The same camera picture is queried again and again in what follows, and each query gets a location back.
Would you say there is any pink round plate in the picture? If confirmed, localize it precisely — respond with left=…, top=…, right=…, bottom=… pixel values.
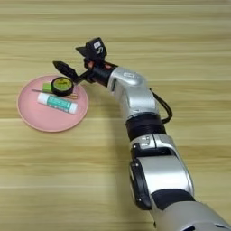
left=16, top=74, right=90, bottom=134

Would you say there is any green eraser block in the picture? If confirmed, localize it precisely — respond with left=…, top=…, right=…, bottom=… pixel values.
left=41, top=82, right=54, bottom=94

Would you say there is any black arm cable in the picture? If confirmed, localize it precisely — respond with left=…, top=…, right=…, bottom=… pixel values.
left=149, top=88, right=174, bottom=125

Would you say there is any small black box white label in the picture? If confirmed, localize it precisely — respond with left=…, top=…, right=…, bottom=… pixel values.
left=85, top=36, right=108, bottom=62

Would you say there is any white green glue stick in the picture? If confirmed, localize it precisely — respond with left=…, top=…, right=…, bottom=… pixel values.
left=36, top=92, right=79, bottom=116

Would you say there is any black tape roll yellow core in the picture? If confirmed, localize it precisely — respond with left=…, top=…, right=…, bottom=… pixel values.
left=51, top=76, right=75, bottom=97

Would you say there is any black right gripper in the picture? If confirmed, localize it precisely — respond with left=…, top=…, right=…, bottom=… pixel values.
left=51, top=45, right=119, bottom=88

